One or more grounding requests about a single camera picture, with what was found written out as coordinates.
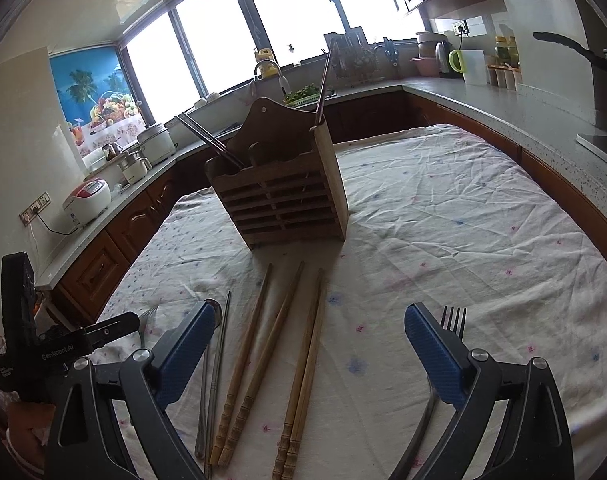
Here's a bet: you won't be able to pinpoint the steel spoon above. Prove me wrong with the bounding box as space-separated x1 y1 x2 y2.
195 326 220 463

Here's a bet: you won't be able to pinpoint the small steel fork left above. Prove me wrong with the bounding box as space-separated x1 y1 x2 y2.
138 307 158 348

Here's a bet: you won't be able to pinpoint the steel fork right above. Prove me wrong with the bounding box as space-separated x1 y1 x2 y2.
389 306 466 480

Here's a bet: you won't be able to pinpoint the white red rice cooker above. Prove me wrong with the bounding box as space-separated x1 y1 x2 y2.
62 179 111 228

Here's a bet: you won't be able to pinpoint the steel chopstick beside spoon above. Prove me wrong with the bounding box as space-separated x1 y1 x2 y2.
204 290 232 480

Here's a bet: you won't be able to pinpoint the small white blender jug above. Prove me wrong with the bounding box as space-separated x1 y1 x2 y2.
119 151 152 184

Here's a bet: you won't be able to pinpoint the white floral tablecloth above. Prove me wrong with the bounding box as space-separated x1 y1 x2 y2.
93 126 607 479

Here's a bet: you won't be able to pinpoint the white electric pot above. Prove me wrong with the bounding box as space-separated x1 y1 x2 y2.
137 124 176 166

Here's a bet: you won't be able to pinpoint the fruit poster blue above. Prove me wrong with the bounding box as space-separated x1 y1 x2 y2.
49 47 145 157

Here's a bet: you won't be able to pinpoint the gas stove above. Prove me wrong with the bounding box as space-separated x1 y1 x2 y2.
575 114 607 176

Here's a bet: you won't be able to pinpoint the wooden utensil holder box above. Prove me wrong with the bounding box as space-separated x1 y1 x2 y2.
204 98 349 248

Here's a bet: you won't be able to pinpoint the spice jar set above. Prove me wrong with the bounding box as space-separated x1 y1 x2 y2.
487 64 523 91

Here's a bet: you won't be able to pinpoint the chrome sink faucet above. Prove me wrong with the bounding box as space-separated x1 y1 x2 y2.
253 58 291 96

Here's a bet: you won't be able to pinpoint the yellow detergent bottle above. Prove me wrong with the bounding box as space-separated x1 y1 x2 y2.
254 48 279 79

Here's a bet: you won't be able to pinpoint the green vegetables in sink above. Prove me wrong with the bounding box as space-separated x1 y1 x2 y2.
284 84 321 107

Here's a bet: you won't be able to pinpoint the black wok on stove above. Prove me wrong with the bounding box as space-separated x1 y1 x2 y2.
532 31 607 134

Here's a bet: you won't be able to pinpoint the pink plastic basin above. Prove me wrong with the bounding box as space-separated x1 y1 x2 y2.
410 58 440 77

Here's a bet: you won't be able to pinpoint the yellow lid jar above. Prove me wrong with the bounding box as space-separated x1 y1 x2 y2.
495 36 520 68

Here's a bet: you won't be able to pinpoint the steel electric kettle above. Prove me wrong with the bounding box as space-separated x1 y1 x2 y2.
435 39 463 79

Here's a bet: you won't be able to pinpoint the dish rack with boards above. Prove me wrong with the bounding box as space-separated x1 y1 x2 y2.
324 26 381 84

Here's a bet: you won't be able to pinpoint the wall power socket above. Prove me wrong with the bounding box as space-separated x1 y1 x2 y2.
19 192 52 226

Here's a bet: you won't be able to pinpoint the white jug green handle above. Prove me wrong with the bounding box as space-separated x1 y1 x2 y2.
449 50 488 86

